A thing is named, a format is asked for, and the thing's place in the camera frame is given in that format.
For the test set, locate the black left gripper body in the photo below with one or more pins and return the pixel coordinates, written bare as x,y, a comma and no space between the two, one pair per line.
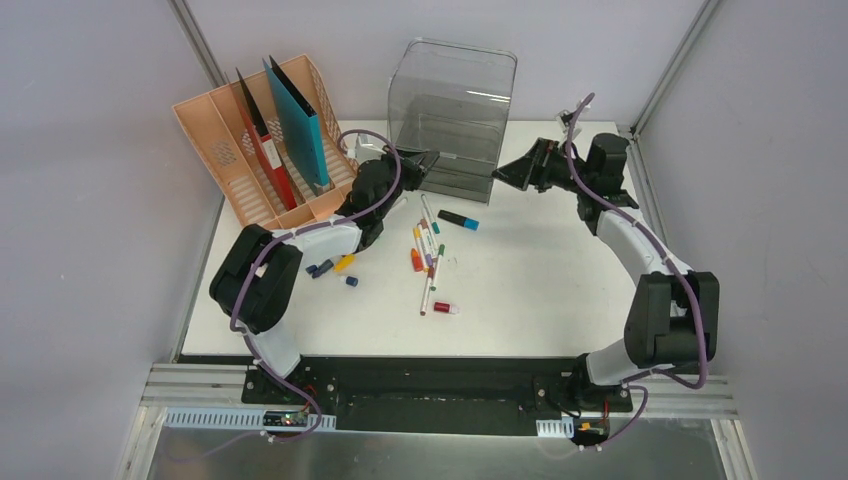
403,168

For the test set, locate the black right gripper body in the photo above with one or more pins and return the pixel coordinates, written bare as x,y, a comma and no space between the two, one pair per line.
562,176

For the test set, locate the smoked clear drawer box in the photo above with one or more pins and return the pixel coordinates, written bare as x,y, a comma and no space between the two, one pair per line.
454,100

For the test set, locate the teal folder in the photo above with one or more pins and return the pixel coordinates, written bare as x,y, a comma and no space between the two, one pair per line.
300,128

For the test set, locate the red orange small bottle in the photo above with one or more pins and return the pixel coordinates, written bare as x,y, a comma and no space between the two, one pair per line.
416,260

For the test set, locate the blue white small bottle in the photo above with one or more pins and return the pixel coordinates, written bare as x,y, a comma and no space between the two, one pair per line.
349,280

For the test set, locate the red folder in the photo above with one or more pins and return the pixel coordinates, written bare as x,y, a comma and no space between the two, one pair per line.
264,146

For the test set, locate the red small bottle white cap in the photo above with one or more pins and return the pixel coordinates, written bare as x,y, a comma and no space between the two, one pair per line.
445,308

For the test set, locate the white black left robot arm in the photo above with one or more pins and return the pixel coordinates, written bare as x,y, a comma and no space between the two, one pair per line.
254,284

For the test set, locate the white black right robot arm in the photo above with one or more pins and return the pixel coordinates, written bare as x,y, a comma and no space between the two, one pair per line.
671,327

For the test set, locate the white marker green caps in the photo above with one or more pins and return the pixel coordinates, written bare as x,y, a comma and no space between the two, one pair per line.
399,203

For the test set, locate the white marker yellow caps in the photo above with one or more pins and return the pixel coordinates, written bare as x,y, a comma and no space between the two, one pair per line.
420,247

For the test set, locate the white marker purple cap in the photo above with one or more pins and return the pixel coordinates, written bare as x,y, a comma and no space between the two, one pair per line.
427,242

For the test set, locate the black highlighter blue cap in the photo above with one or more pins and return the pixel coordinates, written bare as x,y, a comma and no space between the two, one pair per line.
459,220

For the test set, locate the white marker green cap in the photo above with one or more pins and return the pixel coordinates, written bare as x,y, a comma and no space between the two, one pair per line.
435,269

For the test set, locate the white marker brown cap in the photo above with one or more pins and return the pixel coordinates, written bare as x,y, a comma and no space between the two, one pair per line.
426,291

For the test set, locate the dark blue small bottle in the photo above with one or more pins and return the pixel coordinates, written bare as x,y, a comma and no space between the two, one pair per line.
318,270

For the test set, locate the peach plastic file organizer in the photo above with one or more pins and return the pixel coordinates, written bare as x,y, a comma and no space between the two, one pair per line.
236,131

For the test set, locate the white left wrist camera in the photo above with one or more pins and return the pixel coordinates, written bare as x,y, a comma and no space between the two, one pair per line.
364,149

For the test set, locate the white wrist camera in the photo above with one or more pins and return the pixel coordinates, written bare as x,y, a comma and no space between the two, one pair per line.
364,149
569,119

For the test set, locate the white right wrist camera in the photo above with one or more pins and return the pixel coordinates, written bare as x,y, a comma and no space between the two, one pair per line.
569,119

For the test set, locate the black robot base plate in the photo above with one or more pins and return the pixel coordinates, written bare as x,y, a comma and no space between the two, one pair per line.
466,396

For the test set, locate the aluminium frame rail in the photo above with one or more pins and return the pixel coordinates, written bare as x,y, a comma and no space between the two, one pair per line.
211,396

